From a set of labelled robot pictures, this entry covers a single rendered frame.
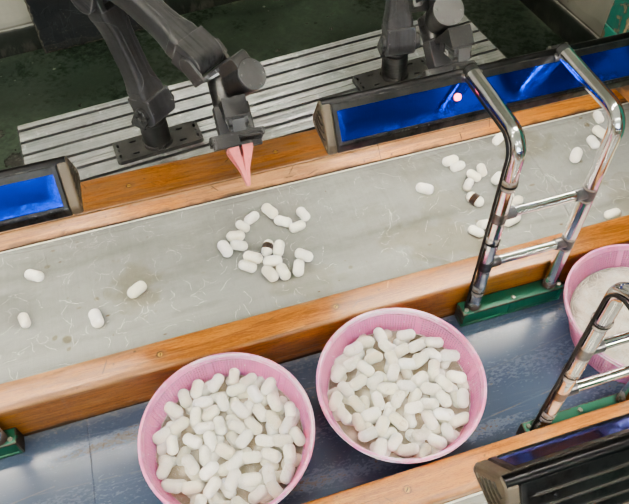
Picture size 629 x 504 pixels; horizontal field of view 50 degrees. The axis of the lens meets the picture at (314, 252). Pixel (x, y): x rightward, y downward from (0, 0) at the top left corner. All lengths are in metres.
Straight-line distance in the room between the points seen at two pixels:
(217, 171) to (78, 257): 0.32
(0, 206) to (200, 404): 0.42
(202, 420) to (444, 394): 0.39
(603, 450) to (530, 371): 0.54
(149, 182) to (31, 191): 0.46
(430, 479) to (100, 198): 0.81
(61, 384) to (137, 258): 0.28
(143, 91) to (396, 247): 0.61
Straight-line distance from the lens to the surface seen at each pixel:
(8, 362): 1.24
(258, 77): 1.22
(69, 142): 1.67
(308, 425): 1.05
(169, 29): 1.28
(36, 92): 3.03
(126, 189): 1.38
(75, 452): 1.20
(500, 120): 0.95
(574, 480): 0.70
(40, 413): 1.18
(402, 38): 1.62
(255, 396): 1.09
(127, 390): 1.16
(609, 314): 0.85
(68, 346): 1.22
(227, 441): 1.09
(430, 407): 1.09
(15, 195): 0.97
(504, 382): 1.21
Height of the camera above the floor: 1.72
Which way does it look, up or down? 52 degrees down
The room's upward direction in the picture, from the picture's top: 2 degrees counter-clockwise
